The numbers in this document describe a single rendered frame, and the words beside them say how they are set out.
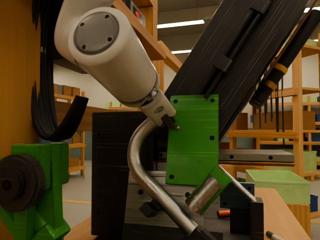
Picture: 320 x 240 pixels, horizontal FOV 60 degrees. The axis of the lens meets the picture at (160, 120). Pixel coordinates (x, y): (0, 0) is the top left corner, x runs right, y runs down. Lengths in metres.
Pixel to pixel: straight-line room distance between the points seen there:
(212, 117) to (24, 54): 0.42
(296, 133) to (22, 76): 2.90
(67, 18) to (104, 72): 0.12
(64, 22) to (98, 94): 10.71
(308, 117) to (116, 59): 3.33
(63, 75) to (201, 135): 11.57
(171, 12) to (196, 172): 7.99
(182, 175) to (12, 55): 0.42
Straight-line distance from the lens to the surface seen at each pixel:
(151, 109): 0.48
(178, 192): 0.64
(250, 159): 0.74
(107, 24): 0.36
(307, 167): 3.58
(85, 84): 11.48
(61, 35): 0.44
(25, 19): 0.66
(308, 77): 10.01
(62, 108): 0.88
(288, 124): 3.46
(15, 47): 0.62
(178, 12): 8.46
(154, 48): 1.09
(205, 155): 0.62
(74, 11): 0.44
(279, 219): 1.03
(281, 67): 0.87
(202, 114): 0.64
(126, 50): 0.35
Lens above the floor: 1.19
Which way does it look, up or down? 2 degrees up
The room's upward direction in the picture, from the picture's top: straight up
